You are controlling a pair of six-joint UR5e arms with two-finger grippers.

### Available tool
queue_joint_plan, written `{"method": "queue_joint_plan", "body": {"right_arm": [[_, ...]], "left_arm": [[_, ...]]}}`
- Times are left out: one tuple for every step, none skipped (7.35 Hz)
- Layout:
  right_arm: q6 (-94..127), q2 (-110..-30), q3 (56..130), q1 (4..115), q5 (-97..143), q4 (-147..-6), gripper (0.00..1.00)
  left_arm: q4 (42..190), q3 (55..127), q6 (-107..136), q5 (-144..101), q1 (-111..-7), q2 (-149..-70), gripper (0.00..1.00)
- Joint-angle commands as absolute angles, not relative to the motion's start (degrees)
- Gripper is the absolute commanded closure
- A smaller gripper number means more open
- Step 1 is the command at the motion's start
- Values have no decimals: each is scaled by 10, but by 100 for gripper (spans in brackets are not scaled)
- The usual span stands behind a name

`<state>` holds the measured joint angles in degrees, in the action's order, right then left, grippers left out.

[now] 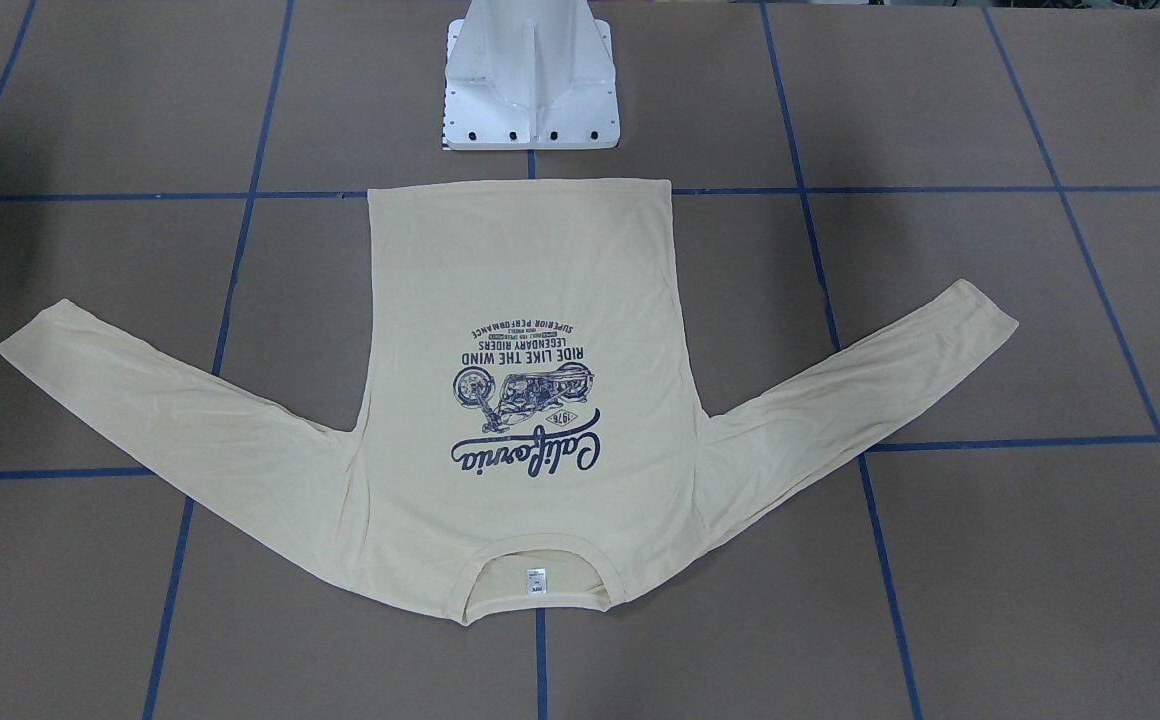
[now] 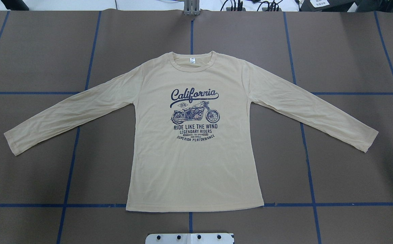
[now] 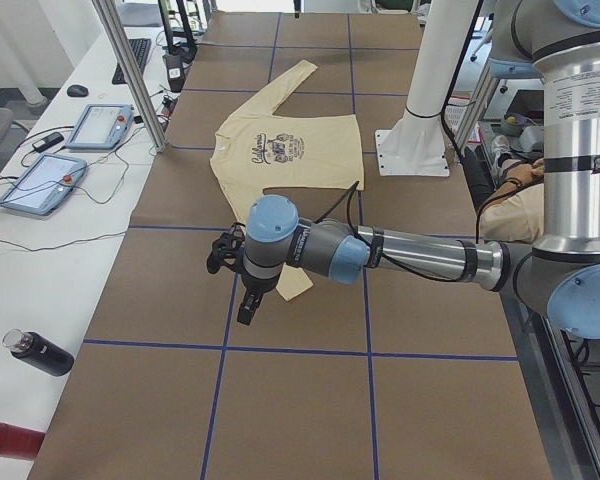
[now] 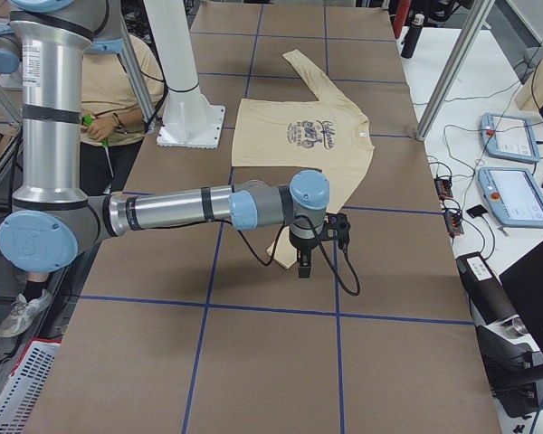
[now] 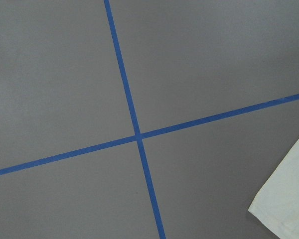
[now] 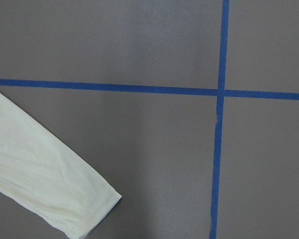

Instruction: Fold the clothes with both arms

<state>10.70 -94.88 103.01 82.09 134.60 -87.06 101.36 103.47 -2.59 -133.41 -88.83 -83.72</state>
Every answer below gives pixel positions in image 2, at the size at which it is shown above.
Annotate beige long-sleeve printed shirt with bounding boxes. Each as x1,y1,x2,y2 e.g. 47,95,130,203
4,51,378,212

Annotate black cables on desk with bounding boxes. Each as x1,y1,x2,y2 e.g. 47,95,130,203
220,0,283,12

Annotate grey aluminium frame post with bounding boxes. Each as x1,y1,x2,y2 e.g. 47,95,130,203
184,0,201,16

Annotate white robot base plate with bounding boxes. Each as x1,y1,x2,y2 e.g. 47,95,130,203
145,233,235,244

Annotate black box device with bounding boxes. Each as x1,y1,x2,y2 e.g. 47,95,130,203
299,0,355,12

